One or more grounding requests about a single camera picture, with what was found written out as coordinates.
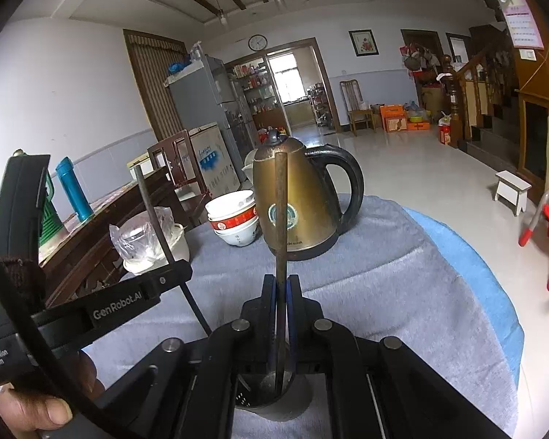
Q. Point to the brown wooden door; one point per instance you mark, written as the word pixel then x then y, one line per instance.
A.
pixel 158 82

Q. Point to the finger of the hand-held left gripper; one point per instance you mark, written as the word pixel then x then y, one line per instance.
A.
pixel 119 304

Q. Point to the white plastic container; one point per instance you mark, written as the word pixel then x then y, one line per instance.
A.
pixel 176 247

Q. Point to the white box blue print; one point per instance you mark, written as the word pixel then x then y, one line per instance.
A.
pixel 215 160

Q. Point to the person's left hand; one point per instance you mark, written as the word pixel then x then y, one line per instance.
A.
pixel 32 409

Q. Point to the wall calendar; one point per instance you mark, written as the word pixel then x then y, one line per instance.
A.
pixel 524 23

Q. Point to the green thermos flask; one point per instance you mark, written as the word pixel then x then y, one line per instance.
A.
pixel 50 219

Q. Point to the blue thermos bottle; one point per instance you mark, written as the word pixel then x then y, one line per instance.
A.
pixel 73 187

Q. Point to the wooden staircase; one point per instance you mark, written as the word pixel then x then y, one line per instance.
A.
pixel 489 100

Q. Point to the silver refrigerator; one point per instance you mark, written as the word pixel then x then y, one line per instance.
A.
pixel 206 96

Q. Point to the light wooden chair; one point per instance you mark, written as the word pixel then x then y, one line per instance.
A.
pixel 354 100

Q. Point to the blue table cover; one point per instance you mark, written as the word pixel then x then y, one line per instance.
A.
pixel 476 265

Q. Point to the grey towel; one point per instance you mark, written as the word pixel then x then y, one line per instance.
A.
pixel 384 283

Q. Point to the round wall clock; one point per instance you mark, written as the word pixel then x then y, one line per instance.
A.
pixel 257 43

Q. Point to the small white stool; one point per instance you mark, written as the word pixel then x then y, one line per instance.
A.
pixel 512 185

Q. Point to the clear plastic bag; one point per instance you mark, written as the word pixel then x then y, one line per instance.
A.
pixel 135 235

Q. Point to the orange cardboard box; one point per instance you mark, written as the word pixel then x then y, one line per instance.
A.
pixel 395 119

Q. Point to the white bowl red band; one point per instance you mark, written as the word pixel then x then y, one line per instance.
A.
pixel 231 219

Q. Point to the framed wall picture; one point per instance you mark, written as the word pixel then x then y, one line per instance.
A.
pixel 362 43

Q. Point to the black utensil holder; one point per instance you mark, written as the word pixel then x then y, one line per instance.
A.
pixel 297 398

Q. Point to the dark chopstick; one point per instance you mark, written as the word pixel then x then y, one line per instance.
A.
pixel 158 226

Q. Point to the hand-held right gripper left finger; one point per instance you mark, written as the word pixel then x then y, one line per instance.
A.
pixel 268 315

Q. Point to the dark wooden chair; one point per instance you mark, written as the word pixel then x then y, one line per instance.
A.
pixel 183 164

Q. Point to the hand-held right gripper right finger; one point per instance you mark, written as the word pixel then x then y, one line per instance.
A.
pixel 293 315

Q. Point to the red fire extinguisher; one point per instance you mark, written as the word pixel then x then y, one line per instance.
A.
pixel 445 131

